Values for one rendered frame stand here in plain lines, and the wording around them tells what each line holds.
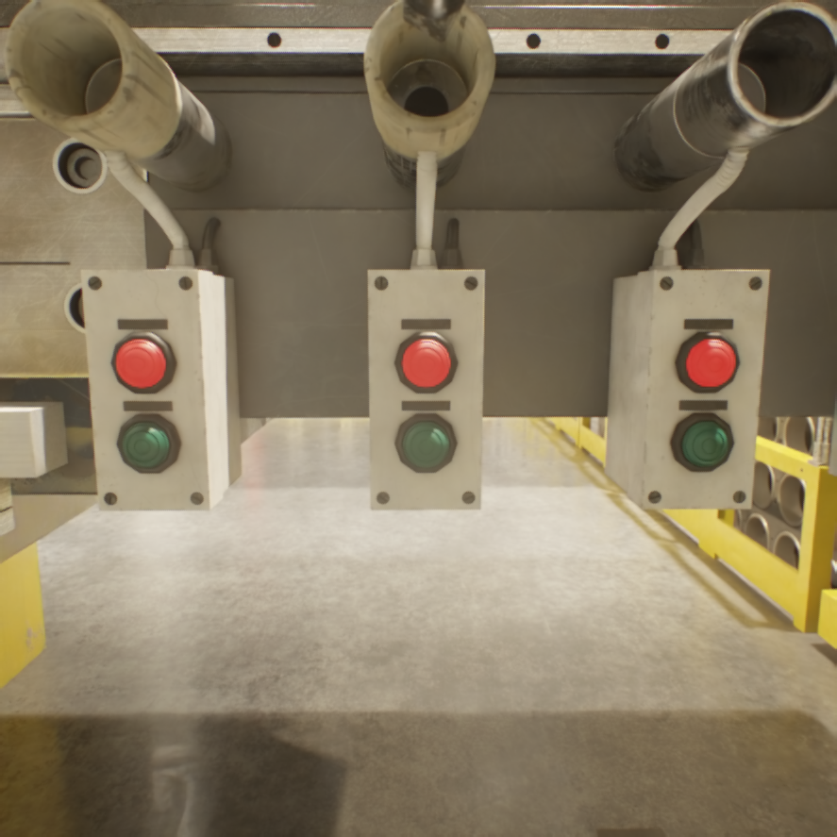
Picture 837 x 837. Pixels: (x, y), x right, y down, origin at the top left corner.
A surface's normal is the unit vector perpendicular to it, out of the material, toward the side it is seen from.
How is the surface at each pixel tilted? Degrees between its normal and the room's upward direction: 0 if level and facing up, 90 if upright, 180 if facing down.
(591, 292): 90
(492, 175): 90
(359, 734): 0
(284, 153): 90
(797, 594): 90
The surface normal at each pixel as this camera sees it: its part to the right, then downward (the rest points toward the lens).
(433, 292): 0.01, 0.16
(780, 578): -1.00, 0.00
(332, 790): 0.00, -0.99
